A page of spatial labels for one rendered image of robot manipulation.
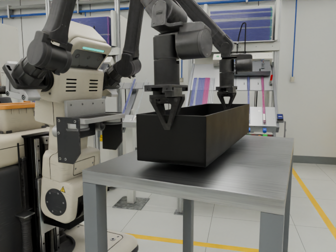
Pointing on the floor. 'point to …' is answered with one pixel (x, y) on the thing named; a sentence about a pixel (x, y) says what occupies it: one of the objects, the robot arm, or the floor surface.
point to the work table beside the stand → (202, 188)
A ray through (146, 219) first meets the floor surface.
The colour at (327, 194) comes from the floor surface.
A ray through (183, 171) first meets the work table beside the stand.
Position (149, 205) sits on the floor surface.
